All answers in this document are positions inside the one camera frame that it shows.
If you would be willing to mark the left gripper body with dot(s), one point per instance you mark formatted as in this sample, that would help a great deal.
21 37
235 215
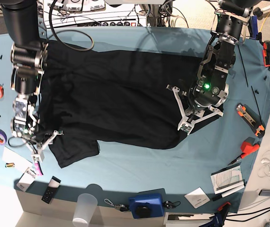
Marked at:
190 116

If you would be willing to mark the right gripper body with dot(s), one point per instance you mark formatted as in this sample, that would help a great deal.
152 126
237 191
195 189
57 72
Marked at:
38 142

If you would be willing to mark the black t-shirt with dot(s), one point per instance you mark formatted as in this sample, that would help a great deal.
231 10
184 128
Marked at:
114 96

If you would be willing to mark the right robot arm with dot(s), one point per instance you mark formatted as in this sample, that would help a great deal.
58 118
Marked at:
25 25

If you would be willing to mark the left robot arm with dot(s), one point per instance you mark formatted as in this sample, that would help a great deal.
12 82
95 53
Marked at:
202 99

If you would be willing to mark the pink glue tube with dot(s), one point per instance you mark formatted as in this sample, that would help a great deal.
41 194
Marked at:
38 169

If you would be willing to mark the white packaged item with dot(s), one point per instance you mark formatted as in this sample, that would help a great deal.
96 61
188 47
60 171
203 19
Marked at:
26 179

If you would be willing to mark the white paper sheet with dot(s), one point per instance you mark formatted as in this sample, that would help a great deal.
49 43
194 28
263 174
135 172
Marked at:
10 157

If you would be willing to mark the black remote control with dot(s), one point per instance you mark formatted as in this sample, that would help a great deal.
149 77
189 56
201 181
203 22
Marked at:
51 190

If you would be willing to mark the small battery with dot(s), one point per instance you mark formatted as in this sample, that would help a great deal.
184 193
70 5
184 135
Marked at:
9 165

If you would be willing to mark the purple tape roll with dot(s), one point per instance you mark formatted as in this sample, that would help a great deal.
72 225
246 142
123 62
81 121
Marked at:
3 137

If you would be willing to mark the teal table cloth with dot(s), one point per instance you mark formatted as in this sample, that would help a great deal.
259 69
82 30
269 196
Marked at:
120 170

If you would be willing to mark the clear plastic cup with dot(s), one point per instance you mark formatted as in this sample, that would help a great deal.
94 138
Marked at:
84 210

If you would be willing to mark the white booklet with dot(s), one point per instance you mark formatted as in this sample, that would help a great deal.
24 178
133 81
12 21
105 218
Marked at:
226 179

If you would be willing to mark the white instruction card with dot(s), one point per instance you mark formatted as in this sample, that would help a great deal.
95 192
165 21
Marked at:
197 198

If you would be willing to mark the blue plastic box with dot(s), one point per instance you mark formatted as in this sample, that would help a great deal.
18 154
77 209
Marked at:
146 206

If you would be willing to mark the red black clamp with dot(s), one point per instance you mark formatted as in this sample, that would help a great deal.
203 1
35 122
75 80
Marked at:
266 53

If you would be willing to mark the orange black wire stripper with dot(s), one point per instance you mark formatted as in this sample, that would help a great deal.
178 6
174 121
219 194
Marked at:
254 122

